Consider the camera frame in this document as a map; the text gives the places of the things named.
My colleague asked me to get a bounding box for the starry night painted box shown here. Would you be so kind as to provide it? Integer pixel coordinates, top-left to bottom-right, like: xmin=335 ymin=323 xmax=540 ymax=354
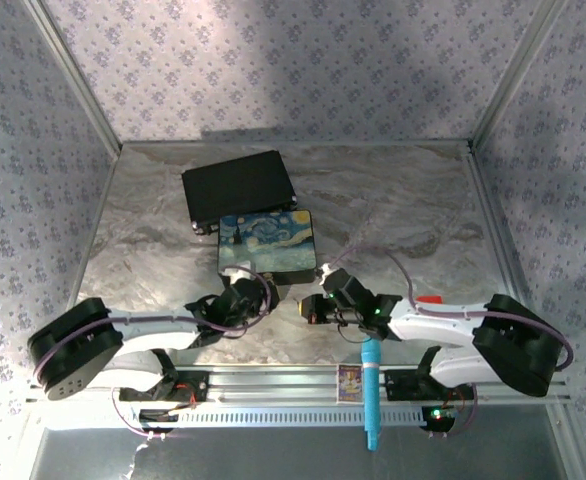
xmin=216 ymin=208 xmax=319 ymax=287

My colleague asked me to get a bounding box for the black box lid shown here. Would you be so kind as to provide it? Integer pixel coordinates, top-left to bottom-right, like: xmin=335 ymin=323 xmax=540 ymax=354
xmin=180 ymin=149 xmax=298 ymax=236

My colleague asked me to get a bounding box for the cyan marker pen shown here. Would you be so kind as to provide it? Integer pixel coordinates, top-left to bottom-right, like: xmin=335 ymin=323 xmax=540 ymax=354
xmin=361 ymin=337 xmax=384 ymax=452

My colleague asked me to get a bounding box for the circuit board with green light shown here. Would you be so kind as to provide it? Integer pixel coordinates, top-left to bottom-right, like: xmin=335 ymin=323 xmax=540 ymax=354
xmin=421 ymin=404 xmax=458 ymax=437

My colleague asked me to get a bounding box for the black left base connector block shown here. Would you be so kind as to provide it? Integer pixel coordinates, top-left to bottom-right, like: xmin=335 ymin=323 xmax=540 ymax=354
xmin=137 ymin=408 xmax=180 ymax=434

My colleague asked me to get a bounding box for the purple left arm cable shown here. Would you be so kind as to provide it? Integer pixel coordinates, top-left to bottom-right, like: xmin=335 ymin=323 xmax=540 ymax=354
xmin=35 ymin=264 xmax=280 ymax=386

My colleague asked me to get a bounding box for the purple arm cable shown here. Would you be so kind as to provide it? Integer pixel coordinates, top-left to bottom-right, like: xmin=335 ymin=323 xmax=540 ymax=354
xmin=35 ymin=264 xmax=280 ymax=386
xmin=330 ymin=246 xmax=575 ymax=372

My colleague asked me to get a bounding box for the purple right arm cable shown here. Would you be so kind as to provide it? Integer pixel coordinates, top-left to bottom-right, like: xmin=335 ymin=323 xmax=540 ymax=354
xmin=330 ymin=246 xmax=575 ymax=372

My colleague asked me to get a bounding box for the aluminium mounting rail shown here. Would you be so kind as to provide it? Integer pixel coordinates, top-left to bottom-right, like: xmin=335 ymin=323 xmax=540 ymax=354
xmin=26 ymin=363 xmax=572 ymax=405

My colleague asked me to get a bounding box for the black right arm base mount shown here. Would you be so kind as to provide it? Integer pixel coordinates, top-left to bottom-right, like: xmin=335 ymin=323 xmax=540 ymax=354
xmin=382 ymin=368 xmax=477 ymax=402

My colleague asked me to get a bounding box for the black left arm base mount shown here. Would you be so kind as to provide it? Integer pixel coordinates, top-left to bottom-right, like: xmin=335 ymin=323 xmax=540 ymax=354
xmin=118 ymin=367 xmax=210 ymax=402

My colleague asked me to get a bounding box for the white slotted cable duct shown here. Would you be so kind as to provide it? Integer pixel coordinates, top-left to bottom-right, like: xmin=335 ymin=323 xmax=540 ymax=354
xmin=117 ymin=406 xmax=430 ymax=430

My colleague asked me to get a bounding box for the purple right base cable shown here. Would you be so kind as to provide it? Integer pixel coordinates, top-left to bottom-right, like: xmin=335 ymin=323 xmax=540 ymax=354
xmin=426 ymin=383 xmax=480 ymax=441

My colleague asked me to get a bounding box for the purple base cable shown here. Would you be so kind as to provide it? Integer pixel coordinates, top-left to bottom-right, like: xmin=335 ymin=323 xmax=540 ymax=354
xmin=111 ymin=387 xmax=184 ymax=442
xmin=426 ymin=383 xmax=480 ymax=441

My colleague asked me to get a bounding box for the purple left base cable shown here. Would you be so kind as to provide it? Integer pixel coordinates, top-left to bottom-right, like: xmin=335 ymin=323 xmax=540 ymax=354
xmin=111 ymin=387 xmax=184 ymax=442

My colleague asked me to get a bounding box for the aluminium frame post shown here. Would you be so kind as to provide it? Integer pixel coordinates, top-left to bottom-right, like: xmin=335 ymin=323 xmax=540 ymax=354
xmin=21 ymin=0 xmax=124 ymax=154
xmin=470 ymin=0 xmax=572 ymax=149

